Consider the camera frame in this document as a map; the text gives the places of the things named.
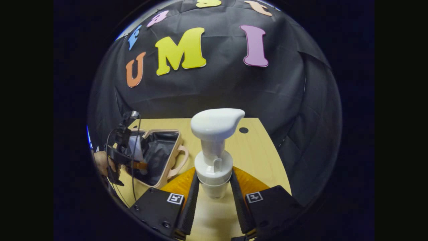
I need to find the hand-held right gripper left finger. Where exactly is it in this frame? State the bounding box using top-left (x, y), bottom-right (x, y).
top-left (129, 167), bottom-right (200, 241)

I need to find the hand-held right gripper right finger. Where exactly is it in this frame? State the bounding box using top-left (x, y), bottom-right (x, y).
top-left (229, 166), bottom-right (303, 241)

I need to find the pink suitcase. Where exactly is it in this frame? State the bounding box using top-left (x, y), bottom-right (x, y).
top-left (125, 128), bottom-right (190, 189)

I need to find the white pump bottle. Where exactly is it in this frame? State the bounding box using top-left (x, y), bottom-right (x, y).
top-left (190, 108), bottom-right (245, 199)

